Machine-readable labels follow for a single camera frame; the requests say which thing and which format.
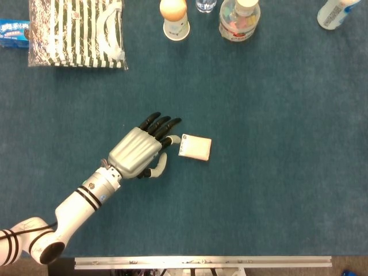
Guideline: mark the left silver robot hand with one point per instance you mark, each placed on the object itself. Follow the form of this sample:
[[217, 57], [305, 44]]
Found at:
[[135, 152]]

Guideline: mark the white rectangular tissue pack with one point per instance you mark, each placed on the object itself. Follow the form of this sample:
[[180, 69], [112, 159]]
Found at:
[[195, 147]]

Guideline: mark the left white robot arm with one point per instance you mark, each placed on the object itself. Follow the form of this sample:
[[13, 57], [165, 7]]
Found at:
[[57, 212]]

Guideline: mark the teal felt table mat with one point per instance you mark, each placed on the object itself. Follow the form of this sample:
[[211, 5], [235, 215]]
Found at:
[[201, 129]]

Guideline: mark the white paper cup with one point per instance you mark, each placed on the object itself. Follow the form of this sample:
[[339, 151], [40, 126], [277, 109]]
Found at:
[[176, 28]]

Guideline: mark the bagged green striped shirt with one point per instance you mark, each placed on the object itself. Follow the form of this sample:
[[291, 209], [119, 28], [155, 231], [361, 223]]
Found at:
[[77, 31]]

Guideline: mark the clear water bottle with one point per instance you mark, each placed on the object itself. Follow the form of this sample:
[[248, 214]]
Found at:
[[206, 5]]

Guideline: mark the clear jar with white lid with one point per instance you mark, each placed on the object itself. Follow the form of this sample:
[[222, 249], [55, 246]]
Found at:
[[239, 21]]

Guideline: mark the blue Oreo cookie box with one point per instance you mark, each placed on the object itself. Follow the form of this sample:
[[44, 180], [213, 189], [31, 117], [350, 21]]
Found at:
[[14, 33]]

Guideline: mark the white lotion bottle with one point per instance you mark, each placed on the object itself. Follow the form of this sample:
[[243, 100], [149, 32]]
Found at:
[[335, 13]]

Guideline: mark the aluminium frame rail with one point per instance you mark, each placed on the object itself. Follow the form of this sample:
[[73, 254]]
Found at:
[[201, 262]]

